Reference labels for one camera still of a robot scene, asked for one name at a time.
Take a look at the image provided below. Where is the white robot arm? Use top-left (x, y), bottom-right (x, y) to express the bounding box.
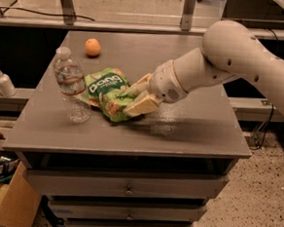
top-left (124, 20), bottom-right (284, 117)

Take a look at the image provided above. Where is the orange fruit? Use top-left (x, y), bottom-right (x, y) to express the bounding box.
top-left (85, 39), bottom-right (101, 57)

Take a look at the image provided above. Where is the black cable on floor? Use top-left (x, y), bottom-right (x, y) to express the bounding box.
top-left (0, 0), bottom-right (97, 22)

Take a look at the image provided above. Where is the green rice chip bag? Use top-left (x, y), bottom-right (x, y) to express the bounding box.
top-left (85, 68), bottom-right (135, 123)

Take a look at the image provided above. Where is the clear plastic water bottle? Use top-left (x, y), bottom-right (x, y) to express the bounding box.
top-left (53, 47), bottom-right (91, 124)

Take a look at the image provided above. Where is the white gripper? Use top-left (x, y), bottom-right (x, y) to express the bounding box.
top-left (124, 59), bottom-right (188, 117)

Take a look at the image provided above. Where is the black cable right side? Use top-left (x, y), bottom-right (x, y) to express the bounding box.
top-left (249, 99), bottom-right (276, 152)

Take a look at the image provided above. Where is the cardboard box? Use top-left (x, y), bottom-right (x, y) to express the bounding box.
top-left (0, 152), bottom-right (41, 227)

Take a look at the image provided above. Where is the metal window frame rail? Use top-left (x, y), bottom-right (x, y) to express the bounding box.
top-left (0, 0), bottom-right (284, 39)

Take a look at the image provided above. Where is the white pump dispenser bottle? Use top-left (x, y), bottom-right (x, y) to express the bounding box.
top-left (0, 69), bottom-right (16, 97)

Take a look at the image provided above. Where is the grey drawer cabinet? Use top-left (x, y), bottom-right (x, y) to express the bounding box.
top-left (0, 22), bottom-right (261, 227)

